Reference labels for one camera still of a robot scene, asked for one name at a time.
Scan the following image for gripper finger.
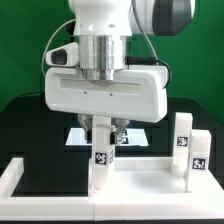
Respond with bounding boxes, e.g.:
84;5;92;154
78;114;93;140
110;119;130;144

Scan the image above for grey camera cable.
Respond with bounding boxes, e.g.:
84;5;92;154
40;17;78;76

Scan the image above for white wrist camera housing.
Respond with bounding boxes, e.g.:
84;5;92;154
45;42;79;67

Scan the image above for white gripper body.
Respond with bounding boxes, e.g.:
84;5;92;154
45;65;168;123

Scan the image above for black cables on table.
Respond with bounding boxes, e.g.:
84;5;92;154
6;90;48;104

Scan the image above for marker tag base plate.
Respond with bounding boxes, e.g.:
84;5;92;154
65;128;148;147

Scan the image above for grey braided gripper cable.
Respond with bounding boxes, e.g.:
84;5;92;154
130;0;173;89

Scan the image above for white desk top panel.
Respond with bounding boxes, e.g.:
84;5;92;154
88;157;224;197

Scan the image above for white U-shaped fence frame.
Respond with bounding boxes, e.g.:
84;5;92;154
0;158;224;221

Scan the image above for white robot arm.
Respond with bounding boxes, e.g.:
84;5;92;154
45;0;195;145

